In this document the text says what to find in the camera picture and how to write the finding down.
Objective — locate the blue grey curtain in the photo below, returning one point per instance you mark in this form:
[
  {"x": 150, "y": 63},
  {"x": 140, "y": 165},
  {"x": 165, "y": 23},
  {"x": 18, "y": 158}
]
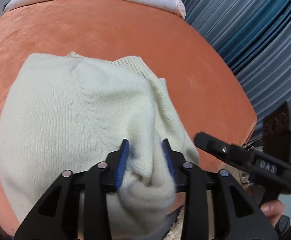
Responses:
[{"x": 254, "y": 39}]

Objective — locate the right hand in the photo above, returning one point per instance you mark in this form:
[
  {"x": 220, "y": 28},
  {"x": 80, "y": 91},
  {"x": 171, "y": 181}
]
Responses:
[{"x": 273, "y": 210}]

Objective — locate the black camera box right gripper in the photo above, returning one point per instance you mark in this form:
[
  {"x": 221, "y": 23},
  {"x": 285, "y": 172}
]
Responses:
[{"x": 277, "y": 133}]

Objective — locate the orange plush blanket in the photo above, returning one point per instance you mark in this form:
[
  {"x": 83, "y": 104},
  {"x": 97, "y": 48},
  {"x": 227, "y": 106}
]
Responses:
[{"x": 205, "y": 93}]

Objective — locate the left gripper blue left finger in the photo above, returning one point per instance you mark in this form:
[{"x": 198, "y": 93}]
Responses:
[{"x": 121, "y": 164}]

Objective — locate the cream fluffy rug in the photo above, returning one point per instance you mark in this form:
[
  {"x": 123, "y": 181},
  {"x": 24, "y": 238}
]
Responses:
[{"x": 175, "y": 230}]

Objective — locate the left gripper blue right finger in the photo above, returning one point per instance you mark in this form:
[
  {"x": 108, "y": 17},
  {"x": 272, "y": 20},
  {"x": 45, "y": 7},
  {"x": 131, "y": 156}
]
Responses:
[{"x": 169, "y": 156}]

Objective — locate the cream knitted sweater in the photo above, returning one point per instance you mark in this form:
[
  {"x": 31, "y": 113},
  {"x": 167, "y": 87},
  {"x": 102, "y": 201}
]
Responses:
[{"x": 69, "y": 112}]

